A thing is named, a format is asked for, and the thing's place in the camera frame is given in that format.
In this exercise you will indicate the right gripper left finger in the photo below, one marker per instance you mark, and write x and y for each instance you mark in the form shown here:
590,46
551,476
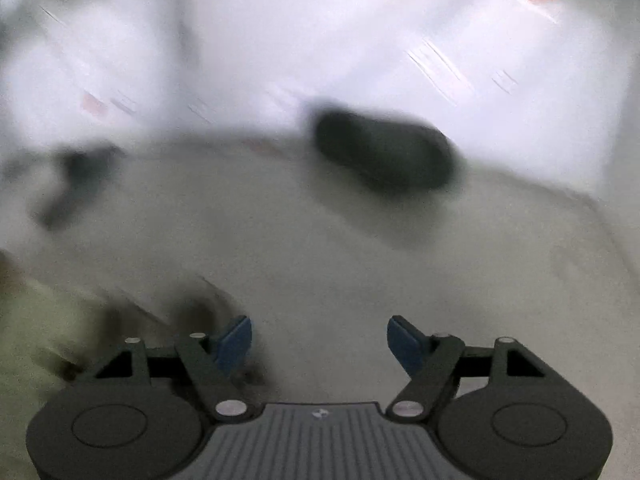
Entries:
142,413

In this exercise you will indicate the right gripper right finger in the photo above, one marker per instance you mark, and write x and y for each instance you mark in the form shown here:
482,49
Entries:
498,412

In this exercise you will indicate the dark grey slide sandal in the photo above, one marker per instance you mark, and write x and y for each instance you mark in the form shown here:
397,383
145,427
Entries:
393,156

